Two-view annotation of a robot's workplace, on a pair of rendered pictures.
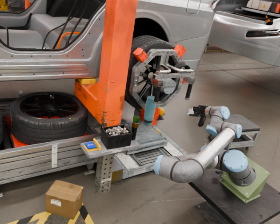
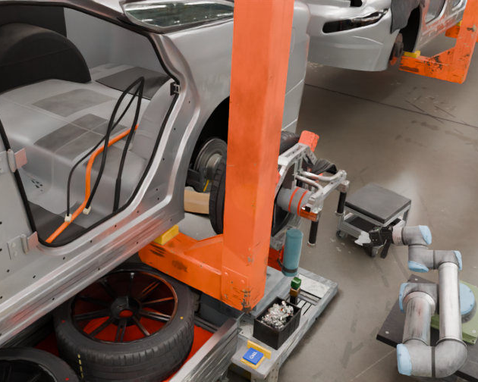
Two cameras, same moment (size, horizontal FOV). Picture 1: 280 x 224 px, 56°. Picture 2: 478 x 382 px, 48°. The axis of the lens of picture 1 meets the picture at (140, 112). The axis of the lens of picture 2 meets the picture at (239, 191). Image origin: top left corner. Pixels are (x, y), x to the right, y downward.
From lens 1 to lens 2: 129 cm
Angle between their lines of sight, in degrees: 21
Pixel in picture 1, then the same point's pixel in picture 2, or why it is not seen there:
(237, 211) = (473, 362)
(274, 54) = (373, 54)
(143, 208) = not seen: outside the picture
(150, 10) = not seen: hidden behind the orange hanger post
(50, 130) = (164, 355)
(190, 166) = (454, 352)
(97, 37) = (173, 159)
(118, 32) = (264, 172)
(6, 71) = (61, 289)
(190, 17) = not seen: hidden behind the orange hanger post
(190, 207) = (390, 371)
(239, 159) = (464, 295)
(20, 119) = (109, 358)
